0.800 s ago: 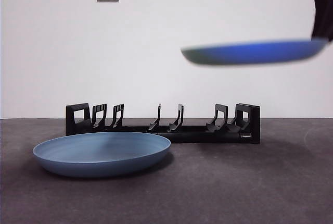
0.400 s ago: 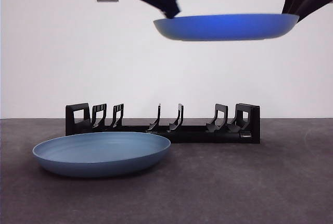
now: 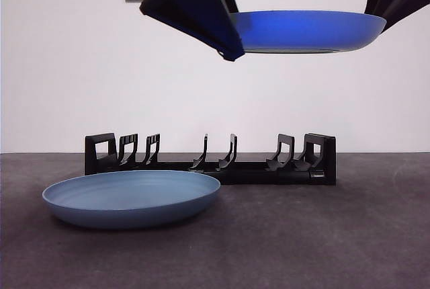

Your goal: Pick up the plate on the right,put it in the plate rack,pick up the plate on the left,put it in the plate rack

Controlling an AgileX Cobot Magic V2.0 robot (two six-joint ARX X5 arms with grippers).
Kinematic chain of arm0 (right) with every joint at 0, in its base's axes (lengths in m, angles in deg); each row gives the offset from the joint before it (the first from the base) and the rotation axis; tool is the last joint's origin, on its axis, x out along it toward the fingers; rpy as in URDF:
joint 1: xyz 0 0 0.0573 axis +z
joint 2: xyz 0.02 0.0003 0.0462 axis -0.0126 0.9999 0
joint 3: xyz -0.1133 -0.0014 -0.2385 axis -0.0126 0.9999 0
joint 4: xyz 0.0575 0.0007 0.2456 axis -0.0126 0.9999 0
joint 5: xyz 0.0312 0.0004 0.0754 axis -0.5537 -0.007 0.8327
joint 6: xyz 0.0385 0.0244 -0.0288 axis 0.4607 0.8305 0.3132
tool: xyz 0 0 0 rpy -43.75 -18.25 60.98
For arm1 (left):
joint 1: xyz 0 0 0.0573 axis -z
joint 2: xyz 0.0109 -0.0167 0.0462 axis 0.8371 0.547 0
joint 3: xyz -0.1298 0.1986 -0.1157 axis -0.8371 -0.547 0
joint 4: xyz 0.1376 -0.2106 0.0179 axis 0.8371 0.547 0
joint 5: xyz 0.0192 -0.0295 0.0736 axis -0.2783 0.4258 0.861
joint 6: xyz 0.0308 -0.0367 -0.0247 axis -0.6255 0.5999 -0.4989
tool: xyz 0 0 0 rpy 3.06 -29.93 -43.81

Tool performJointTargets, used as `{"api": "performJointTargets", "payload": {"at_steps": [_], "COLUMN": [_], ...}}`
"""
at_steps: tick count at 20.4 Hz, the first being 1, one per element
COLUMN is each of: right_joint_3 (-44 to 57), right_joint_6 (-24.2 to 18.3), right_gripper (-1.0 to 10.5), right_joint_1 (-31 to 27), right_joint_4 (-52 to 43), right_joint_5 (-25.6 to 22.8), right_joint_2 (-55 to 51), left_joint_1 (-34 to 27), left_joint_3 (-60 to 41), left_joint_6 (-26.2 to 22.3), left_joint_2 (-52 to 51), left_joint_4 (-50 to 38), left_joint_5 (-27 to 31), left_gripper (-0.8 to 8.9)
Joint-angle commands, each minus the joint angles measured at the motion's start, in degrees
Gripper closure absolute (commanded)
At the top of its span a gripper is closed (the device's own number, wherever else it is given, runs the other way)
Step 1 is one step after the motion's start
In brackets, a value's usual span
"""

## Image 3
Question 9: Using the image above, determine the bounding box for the black plastic plate rack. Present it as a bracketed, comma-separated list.
[83, 132, 337, 187]

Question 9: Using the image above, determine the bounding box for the blue round plate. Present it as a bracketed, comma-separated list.
[42, 169, 222, 230]

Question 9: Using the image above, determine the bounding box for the green round plate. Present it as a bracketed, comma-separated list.
[229, 9, 388, 55]

